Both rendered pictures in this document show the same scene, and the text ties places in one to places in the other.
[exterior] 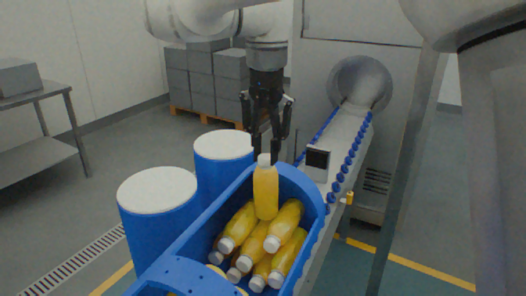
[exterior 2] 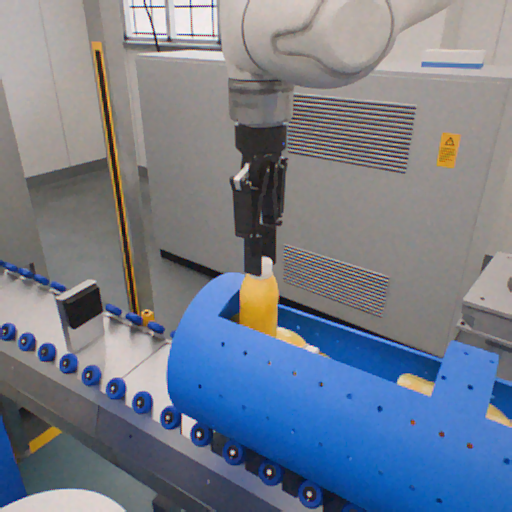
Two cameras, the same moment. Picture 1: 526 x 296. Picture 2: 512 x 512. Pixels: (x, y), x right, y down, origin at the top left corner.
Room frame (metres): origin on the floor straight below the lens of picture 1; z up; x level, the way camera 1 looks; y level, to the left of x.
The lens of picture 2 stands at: (0.63, 0.65, 1.65)
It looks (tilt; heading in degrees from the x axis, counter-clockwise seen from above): 27 degrees down; 276
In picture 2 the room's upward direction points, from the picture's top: straight up
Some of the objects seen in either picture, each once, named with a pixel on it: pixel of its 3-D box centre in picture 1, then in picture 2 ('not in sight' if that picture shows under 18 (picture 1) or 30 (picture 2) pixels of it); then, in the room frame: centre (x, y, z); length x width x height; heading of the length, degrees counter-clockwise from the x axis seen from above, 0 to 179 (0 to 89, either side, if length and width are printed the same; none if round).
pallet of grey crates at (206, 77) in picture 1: (220, 71); not in sight; (4.15, 0.52, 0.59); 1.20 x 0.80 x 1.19; 59
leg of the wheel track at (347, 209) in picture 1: (348, 205); (5, 399); (1.73, -0.61, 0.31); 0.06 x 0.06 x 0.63; 64
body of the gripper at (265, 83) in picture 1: (266, 87); (260, 154); (0.69, -0.01, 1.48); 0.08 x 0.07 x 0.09; 64
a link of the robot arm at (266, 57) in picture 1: (266, 54); (260, 101); (0.69, -0.01, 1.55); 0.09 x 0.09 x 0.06
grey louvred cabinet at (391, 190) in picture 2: not in sight; (295, 188); (0.64, -2.07, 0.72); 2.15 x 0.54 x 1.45; 149
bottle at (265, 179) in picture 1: (265, 189); (258, 310); (0.69, -0.02, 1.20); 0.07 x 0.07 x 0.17
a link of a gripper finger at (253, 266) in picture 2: (257, 146); (253, 254); (0.70, 0.01, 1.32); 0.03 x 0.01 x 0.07; 154
